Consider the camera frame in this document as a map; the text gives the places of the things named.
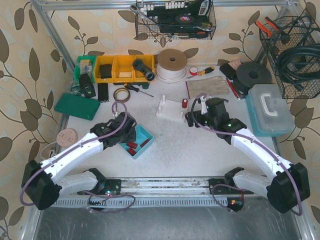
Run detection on large red spring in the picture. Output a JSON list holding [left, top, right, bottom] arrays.
[[128, 148, 136, 156], [181, 98, 188, 109]]

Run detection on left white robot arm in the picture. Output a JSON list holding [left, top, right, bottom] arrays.
[[21, 112, 137, 210]]

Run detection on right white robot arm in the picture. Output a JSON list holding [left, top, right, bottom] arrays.
[[185, 93, 311, 216]]

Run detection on teal spring tray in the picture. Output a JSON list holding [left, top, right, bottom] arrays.
[[120, 125, 154, 160]]

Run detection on small red spring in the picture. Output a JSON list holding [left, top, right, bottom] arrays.
[[140, 139, 149, 148]]

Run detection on beige work glove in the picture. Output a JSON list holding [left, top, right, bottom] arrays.
[[186, 76, 229, 99]]

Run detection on brown packing tape roll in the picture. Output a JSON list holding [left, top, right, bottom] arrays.
[[113, 87, 131, 103]]

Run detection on black-yellow flathead screwdriver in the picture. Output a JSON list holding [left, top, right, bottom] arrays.
[[124, 83, 154, 98]]

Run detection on green flat case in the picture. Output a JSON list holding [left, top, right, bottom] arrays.
[[54, 93, 100, 121]]

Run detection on red white tape roll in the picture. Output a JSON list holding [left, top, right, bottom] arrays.
[[189, 66, 198, 76]]

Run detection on black aluminium profile block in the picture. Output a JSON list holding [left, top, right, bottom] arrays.
[[97, 83, 109, 103]]

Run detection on yellow-black bit driver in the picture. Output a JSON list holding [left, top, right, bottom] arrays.
[[187, 66, 215, 79]]

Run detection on black case with sponge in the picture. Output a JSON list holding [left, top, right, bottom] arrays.
[[219, 59, 242, 80]]

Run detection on teal clear storage box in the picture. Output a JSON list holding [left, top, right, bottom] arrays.
[[245, 84, 295, 137]]

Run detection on black disc spool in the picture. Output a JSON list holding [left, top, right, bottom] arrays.
[[236, 61, 272, 94]]

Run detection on black meter device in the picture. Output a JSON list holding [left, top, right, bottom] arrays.
[[78, 73, 96, 98]]

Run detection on yellow storage bins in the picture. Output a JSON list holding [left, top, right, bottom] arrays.
[[93, 54, 155, 84]]

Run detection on black block in bin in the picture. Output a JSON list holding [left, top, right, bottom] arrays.
[[99, 64, 112, 79]]

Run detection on grey plastic pipe fitting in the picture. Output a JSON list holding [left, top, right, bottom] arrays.
[[132, 59, 155, 82]]

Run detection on green storage bin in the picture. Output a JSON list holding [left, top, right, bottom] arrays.
[[73, 56, 97, 83]]

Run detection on white four-peg base plate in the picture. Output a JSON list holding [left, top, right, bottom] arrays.
[[156, 95, 188, 123]]

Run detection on white cable spool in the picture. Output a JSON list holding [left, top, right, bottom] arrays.
[[156, 48, 188, 84]]

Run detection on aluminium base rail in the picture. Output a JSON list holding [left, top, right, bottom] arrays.
[[45, 172, 256, 210]]

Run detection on white coiled cord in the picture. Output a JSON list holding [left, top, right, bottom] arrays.
[[39, 141, 60, 161]]

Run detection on right wire basket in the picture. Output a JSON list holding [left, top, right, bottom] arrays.
[[259, 15, 320, 99]]

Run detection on wire basket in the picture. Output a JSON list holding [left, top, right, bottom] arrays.
[[130, 0, 216, 42], [259, 15, 320, 99]]

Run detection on coiled black hose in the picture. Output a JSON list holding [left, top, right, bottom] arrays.
[[276, 43, 320, 86]]

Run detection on top wire basket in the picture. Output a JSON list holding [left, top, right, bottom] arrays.
[[130, 0, 216, 42]]

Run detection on orange-handled pliers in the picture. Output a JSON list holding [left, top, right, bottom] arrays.
[[254, 16, 280, 38]]

